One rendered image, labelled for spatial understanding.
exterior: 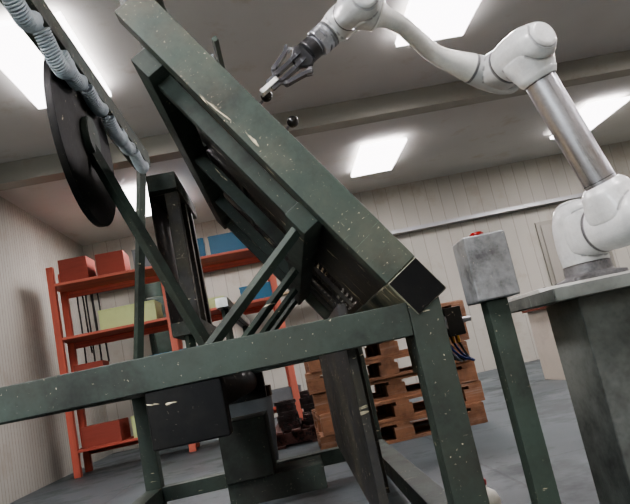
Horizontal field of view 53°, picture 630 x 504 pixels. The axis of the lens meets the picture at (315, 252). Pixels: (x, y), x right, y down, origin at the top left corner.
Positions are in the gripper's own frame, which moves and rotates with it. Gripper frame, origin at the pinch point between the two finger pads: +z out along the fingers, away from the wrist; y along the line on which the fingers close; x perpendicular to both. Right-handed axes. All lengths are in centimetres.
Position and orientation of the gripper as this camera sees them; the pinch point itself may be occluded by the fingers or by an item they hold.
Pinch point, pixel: (269, 86)
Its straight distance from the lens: 203.1
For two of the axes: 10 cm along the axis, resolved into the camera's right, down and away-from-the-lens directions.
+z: -7.1, 6.9, -1.5
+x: -0.3, 1.8, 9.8
